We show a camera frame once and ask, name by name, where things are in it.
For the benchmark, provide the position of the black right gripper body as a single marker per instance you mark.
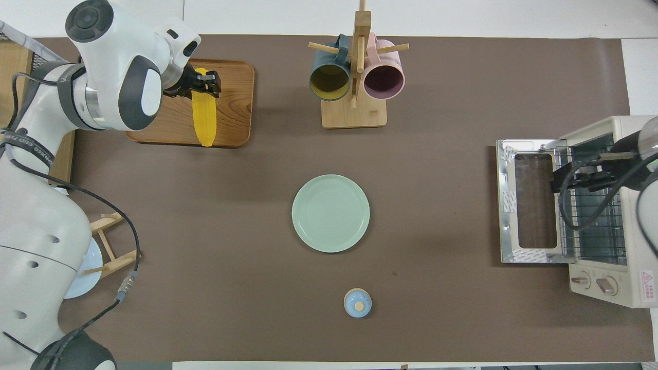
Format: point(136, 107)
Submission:
point(593, 181)

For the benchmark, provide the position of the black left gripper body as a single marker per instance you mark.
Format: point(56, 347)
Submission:
point(184, 83)

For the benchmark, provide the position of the yellow corn cob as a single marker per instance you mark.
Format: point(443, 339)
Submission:
point(203, 115)

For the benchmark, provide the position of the glass oven door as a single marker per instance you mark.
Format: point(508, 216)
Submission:
point(509, 205)

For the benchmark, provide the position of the pale green plate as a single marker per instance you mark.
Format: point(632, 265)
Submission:
point(330, 213)

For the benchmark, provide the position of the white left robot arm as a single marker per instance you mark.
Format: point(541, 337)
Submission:
point(113, 67)

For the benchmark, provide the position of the silver oven knob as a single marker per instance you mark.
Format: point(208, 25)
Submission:
point(606, 285)
point(581, 280)

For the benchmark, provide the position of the beige toaster oven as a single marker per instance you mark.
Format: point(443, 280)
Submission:
point(632, 277)

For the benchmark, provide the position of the wooden serving tray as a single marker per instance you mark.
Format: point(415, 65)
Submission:
point(231, 113)

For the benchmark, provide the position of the dark blue mug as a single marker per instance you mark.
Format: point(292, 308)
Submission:
point(329, 79)

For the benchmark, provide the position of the wooden mug tree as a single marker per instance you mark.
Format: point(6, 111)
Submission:
point(354, 115)

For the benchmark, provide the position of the pink mug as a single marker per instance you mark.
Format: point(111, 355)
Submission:
point(383, 79)

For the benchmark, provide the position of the wooden plate rack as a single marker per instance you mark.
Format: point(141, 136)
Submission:
point(121, 259)

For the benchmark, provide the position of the light blue plate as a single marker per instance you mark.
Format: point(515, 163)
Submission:
point(92, 267)

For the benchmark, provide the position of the brown table mat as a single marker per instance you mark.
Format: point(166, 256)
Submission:
point(257, 298)

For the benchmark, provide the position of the blue call bell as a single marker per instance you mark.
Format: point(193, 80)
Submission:
point(357, 304)

